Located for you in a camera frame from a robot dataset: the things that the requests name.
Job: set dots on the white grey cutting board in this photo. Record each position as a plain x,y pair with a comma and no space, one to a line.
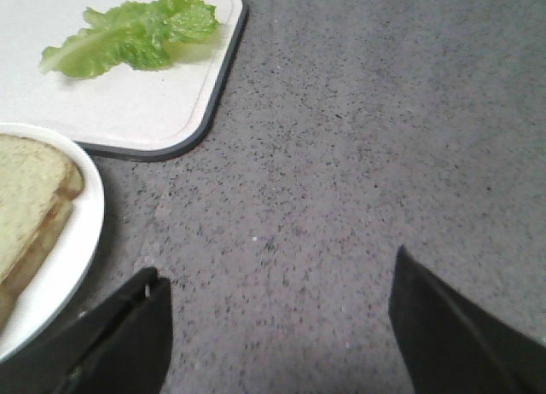
125,113

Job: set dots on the green lettuce leaf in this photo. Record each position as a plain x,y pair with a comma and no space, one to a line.
139,35

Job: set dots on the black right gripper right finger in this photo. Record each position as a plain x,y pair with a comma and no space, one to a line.
450,345

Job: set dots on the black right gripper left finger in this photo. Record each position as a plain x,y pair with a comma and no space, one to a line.
122,346

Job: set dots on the bread slice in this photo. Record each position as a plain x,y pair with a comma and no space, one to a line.
18,274
34,177

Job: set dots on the white round plate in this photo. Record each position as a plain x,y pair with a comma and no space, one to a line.
67,265

